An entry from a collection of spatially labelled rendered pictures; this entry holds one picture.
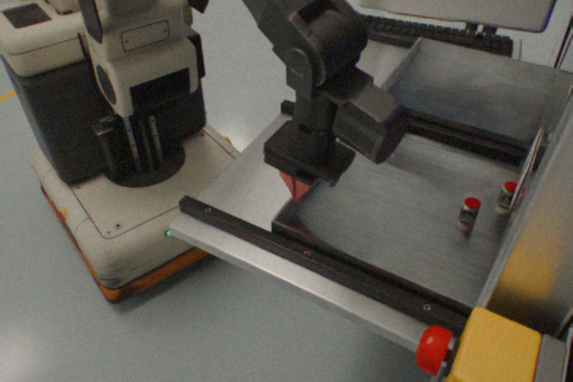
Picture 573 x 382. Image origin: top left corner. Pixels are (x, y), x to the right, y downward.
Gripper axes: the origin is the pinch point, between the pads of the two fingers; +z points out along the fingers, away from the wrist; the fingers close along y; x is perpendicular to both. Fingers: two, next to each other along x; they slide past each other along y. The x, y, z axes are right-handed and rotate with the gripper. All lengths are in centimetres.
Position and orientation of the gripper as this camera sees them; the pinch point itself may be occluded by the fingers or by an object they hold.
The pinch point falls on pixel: (299, 196)
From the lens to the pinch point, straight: 68.1
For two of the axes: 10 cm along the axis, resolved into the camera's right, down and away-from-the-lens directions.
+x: 5.0, -5.8, 6.4
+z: -1.3, 6.9, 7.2
